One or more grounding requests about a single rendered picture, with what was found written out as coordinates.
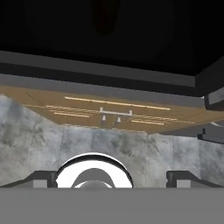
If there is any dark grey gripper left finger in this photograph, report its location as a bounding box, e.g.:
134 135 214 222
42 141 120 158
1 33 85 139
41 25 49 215
0 170 58 188

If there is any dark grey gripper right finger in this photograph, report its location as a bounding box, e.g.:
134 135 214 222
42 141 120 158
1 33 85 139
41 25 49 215
165 170 224 188

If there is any white and black round object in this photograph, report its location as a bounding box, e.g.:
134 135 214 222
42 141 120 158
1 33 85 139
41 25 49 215
54 151 135 189

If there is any dark grey low fitting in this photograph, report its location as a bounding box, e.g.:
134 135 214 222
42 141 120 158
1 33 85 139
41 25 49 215
163 120 224 144

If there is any brown wooden cupboard run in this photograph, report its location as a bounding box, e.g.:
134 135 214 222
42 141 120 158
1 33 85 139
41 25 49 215
0 84 224 136

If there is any dark grey appliance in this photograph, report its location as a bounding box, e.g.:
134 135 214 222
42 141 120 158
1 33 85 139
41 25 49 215
194 56 224 112

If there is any silver bar handle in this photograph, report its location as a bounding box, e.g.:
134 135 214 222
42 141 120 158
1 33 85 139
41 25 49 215
98 106 134 117

